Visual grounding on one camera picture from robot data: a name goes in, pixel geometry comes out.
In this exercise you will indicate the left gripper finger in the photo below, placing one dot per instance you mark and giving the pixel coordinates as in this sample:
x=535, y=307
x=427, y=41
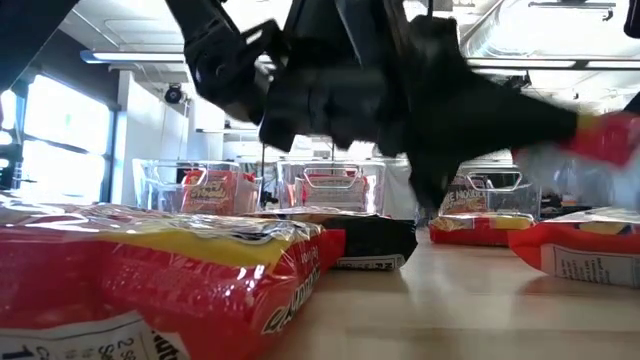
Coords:
x=432, y=180
x=475, y=115

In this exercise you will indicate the black fire noodle pack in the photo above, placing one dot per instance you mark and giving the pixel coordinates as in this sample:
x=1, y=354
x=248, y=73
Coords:
x=375, y=240
x=465, y=200

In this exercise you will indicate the clear plastic bin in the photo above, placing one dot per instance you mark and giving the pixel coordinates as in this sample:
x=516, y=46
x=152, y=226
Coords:
x=377, y=195
x=505, y=200
x=150, y=190

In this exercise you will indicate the long ceiling light bar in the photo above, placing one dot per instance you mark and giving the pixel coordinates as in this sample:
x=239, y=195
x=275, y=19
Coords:
x=525, y=63
x=135, y=56

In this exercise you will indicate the large bright window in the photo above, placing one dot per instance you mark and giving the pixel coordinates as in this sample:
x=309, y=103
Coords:
x=65, y=140

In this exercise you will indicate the black hanging camera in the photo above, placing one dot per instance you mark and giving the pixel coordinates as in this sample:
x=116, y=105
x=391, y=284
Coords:
x=173, y=95

